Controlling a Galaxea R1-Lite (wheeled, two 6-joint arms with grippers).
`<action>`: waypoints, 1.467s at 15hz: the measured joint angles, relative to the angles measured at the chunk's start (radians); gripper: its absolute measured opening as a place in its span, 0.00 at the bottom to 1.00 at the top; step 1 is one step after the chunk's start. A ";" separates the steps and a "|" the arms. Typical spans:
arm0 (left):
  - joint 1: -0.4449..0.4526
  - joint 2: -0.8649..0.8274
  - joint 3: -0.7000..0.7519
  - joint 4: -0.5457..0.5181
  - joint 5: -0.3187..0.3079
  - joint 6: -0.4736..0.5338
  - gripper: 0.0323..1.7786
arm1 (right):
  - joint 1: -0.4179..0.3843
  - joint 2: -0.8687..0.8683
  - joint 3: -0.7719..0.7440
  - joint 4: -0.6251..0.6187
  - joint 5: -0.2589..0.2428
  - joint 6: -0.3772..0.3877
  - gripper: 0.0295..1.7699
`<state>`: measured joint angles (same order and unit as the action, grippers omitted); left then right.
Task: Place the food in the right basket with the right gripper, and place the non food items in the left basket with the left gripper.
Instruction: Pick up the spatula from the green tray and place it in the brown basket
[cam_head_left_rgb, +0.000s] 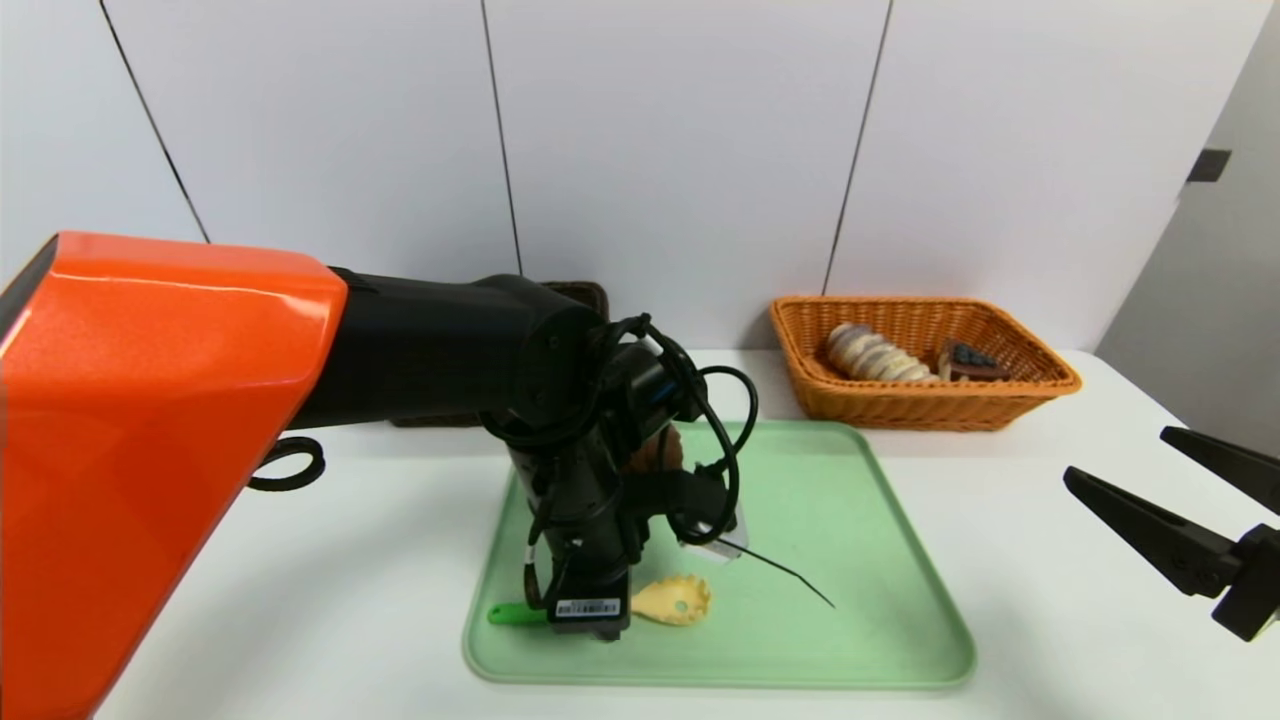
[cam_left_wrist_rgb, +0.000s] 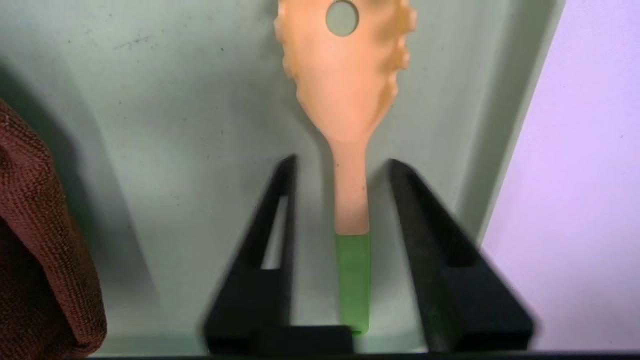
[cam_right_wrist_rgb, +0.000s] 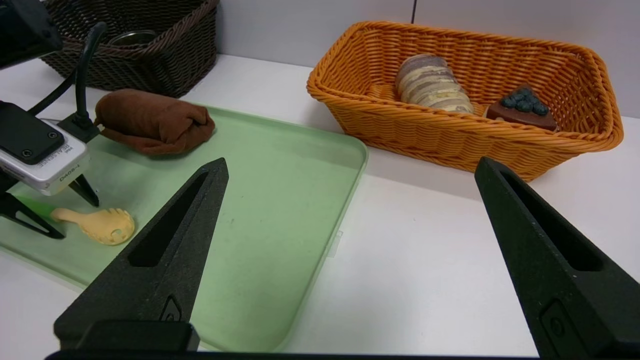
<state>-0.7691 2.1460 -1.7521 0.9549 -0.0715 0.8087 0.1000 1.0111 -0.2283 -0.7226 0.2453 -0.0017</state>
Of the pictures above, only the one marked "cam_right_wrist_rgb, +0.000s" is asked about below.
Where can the chocolate blueberry cake slice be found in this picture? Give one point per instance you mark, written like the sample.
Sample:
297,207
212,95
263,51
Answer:
522,116

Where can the orange wicker basket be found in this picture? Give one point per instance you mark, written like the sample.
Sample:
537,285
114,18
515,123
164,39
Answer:
450,145

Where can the clear tape piece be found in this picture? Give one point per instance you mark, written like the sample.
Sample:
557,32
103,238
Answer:
335,244

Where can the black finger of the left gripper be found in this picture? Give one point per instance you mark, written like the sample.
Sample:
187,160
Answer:
86,192
30,220

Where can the striped twisted bread loaf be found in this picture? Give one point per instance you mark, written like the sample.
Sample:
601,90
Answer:
432,85

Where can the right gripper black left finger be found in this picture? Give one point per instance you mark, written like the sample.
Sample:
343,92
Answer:
165,265

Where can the light green plastic tray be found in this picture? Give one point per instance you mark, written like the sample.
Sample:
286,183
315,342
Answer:
280,200

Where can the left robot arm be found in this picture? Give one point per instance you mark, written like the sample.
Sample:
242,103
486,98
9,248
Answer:
25,30

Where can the brown towel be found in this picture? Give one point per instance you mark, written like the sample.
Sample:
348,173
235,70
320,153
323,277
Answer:
150,122

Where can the dark brown wicker basket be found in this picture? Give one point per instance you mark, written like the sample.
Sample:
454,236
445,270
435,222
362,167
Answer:
165,60

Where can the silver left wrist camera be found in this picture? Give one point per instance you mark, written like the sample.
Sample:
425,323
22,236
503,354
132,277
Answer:
45,165

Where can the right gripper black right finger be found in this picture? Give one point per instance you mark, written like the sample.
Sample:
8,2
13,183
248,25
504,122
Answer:
560,270

